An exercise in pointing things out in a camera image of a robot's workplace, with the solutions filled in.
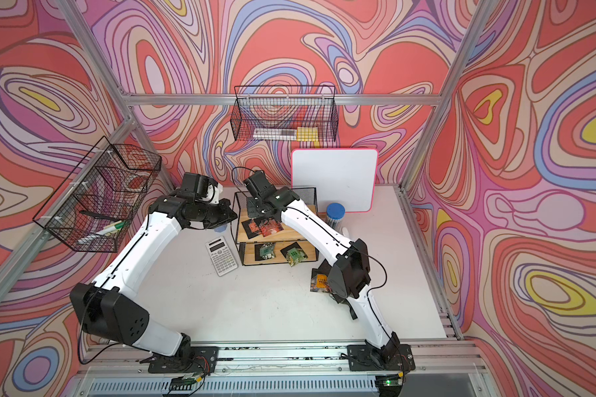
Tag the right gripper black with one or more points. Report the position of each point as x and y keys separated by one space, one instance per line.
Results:
x=252 y=212

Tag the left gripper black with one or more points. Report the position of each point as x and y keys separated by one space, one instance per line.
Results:
x=226 y=212

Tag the green tea bag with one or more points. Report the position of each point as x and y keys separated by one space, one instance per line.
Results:
x=264 y=252
x=294 y=254

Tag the orange black tea bag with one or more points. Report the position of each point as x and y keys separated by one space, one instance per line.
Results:
x=319 y=282

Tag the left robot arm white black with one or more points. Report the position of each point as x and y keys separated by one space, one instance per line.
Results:
x=107 y=307

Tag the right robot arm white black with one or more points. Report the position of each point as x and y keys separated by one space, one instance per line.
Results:
x=349 y=261

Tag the white scientific calculator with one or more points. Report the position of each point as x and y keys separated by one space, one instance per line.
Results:
x=221 y=256

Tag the blue-lidded pencil tube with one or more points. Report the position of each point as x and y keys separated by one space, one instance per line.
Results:
x=335 y=213

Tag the white strip box in basket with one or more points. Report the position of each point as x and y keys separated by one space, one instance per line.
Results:
x=274 y=134

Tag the yellow box in basket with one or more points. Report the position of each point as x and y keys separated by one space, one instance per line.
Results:
x=307 y=134

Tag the green white marker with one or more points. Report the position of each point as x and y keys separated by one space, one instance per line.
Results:
x=107 y=231

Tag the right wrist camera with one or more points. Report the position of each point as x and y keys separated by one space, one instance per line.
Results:
x=258 y=182

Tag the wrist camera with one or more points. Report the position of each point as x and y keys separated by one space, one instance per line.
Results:
x=199 y=188
x=258 y=182

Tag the black wire wooden two-tier shelf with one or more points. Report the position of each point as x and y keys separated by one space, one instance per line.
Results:
x=264 y=241

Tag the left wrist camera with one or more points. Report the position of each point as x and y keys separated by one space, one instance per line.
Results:
x=199 y=188

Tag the white board pink frame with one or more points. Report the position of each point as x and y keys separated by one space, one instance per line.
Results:
x=339 y=175

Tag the black wire basket back wall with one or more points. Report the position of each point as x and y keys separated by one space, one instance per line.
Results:
x=285 y=106

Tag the black wire basket wall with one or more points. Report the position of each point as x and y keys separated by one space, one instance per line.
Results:
x=285 y=106
x=106 y=186

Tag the black wire basket left wall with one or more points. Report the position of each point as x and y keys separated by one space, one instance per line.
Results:
x=106 y=186

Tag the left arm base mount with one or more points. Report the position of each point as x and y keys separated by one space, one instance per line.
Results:
x=196 y=360

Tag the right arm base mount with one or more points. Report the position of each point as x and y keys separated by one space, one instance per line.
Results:
x=364 y=358

